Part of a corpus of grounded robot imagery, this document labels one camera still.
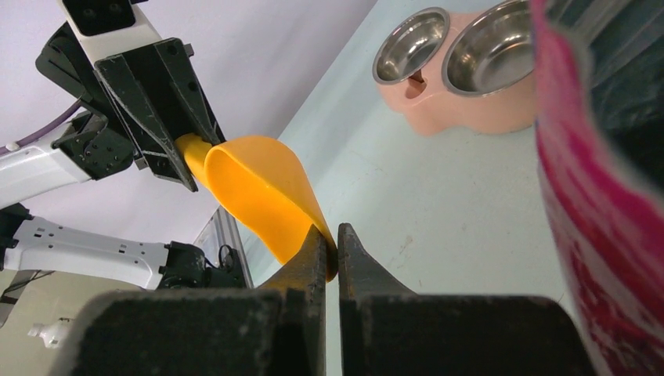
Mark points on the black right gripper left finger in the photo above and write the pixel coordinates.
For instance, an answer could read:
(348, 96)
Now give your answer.
(277, 328)

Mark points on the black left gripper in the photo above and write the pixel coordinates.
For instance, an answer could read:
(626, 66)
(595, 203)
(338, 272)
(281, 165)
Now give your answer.
(159, 99)

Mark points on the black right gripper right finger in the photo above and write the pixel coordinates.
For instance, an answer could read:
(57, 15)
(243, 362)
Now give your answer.
(388, 329)

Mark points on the yellow plastic food scoop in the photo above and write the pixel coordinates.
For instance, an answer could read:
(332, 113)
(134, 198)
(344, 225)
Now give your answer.
(262, 184)

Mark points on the pink double pet feeder base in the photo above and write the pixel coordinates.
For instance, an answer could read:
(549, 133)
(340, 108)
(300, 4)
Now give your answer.
(429, 107)

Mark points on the colourful cat food bag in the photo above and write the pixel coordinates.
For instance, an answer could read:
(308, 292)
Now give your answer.
(599, 139)

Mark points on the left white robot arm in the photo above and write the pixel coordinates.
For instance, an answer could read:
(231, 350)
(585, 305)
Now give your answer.
(99, 196)

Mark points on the left steel bowl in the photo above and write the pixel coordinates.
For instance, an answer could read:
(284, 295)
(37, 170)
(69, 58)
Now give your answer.
(410, 45)

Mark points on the steel bowl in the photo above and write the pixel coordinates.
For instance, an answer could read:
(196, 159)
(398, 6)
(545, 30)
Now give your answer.
(410, 45)
(492, 53)

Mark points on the right steel bowl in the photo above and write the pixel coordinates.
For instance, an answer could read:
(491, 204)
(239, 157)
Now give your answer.
(492, 53)

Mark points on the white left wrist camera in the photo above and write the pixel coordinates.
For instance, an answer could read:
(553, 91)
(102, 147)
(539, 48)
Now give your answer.
(108, 27)

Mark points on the aluminium corner post left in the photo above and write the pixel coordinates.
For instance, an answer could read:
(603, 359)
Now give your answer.
(220, 241)

